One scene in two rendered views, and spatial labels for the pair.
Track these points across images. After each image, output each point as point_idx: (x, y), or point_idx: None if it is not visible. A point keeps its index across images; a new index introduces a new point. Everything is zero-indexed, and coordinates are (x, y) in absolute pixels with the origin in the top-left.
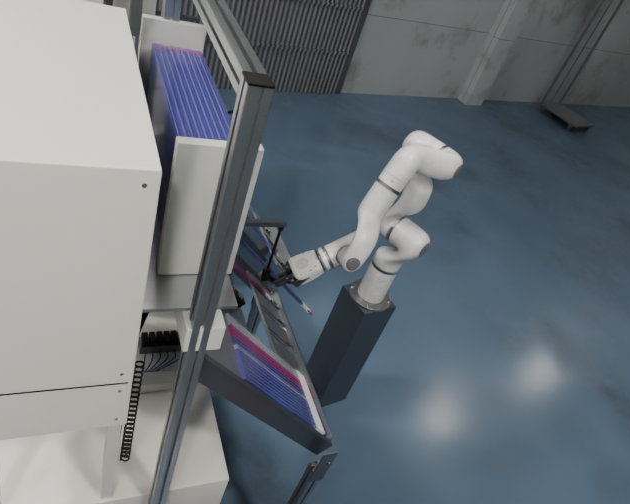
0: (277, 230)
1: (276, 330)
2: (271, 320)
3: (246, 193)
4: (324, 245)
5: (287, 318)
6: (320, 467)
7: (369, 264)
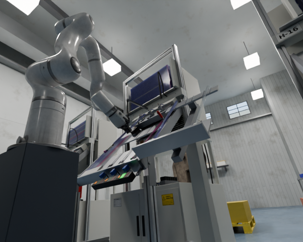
0: (183, 128)
1: (119, 159)
2: (124, 156)
3: (123, 94)
4: (113, 104)
5: (118, 164)
6: (77, 187)
7: (64, 114)
